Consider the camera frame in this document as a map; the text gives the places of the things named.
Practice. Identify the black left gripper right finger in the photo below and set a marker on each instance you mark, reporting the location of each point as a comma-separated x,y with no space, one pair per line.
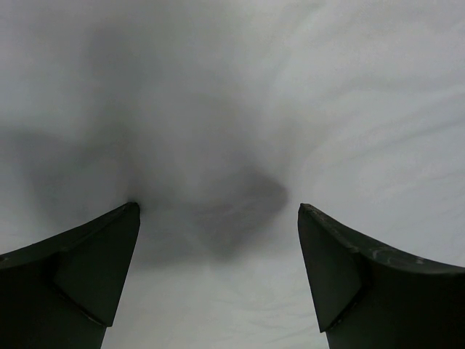
370,295

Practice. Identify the white t-shirt black graphic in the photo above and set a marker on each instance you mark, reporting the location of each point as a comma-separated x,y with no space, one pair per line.
220,118

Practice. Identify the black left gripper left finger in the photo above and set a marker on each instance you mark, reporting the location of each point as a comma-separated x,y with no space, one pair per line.
63,292

